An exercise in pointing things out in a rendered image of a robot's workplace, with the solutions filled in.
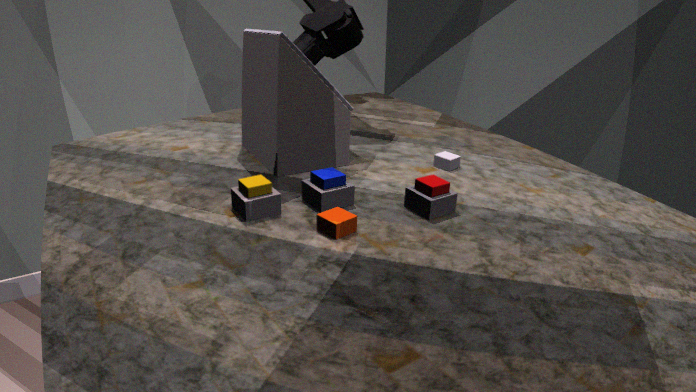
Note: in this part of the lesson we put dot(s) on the blue button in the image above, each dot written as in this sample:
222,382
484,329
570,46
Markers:
326,189

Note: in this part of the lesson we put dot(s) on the orange block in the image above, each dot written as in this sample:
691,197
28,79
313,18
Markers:
336,223

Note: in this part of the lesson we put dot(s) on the yellow button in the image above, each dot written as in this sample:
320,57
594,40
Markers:
255,198

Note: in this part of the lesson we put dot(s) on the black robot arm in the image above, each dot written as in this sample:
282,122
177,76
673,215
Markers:
339,22

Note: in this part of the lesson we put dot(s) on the red button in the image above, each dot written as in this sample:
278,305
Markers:
430,197

